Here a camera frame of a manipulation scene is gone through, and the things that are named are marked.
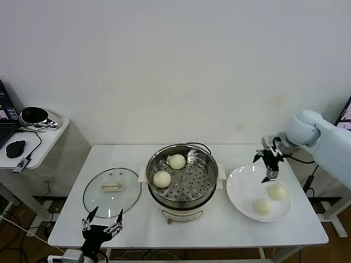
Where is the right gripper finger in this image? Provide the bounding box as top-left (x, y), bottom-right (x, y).
top-left (261, 169), bottom-right (279, 184)
top-left (252, 149), bottom-right (266, 164)

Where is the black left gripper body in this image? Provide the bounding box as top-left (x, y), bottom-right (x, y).
top-left (81, 224), bottom-right (114, 254)

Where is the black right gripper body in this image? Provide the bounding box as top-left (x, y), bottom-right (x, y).
top-left (262, 147), bottom-right (285, 171)

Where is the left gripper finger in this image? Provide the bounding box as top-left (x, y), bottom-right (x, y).
top-left (104, 208), bottom-right (124, 238)
top-left (81, 205), bottom-right (99, 230)

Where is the white steamed baozi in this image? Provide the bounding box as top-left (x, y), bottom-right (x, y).
top-left (268, 184), bottom-right (288, 202)
top-left (253, 198), bottom-right (273, 216)
top-left (152, 171), bottom-right (172, 189)
top-left (168, 153), bottom-right (186, 170)

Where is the round glass pot lid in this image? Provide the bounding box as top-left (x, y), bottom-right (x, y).
top-left (82, 167), bottom-right (143, 219)

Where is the stainless steel steamer basket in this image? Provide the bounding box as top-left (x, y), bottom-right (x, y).
top-left (145, 144), bottom-right (219, 202)

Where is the white round plate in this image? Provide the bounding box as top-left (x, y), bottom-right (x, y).
top-left (226, 165), bottom-right (293, 223)

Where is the black open laptop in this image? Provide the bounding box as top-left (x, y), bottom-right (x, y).
top-left (335, 94), bottom-right (351, 129)
top-left (0, 78), bottom-right (21, 148)

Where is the small grey usb hub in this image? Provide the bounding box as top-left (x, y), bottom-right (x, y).
top-left (12, 157), bottom-right (30, 173)

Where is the black computer mouse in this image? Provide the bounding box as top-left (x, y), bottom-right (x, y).
top-left (5, 139), bottom-right (26, 158)

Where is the chrome headset device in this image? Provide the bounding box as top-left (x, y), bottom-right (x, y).
top-left (18, 106), bottom-right (61, 131)

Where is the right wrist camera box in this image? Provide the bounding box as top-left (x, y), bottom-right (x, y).
top-left (261, 135), bottom-right (280, 150)

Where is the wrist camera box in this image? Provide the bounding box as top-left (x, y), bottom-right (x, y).
top-left (61, 249), bottom-right (84, 263)
top-left (261, 135), bottom-right (280, 150)

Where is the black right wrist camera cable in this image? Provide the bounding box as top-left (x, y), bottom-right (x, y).
top-left (282, 153), bottom-right (316, 164)

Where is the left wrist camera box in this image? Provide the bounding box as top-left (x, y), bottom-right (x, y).
top-left (61, 249), bottom-right (84, 263)

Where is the black cable with inline box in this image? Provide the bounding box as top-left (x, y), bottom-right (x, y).
top-left (303, 163), bottom-right (319, 198)

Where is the black cooker power cable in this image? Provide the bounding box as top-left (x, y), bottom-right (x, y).
top-left (186, 141), bottom-right (212, 156)

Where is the thin black usb cable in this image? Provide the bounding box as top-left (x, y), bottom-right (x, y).
top-left (16, 128), bottom-right (42, 159)

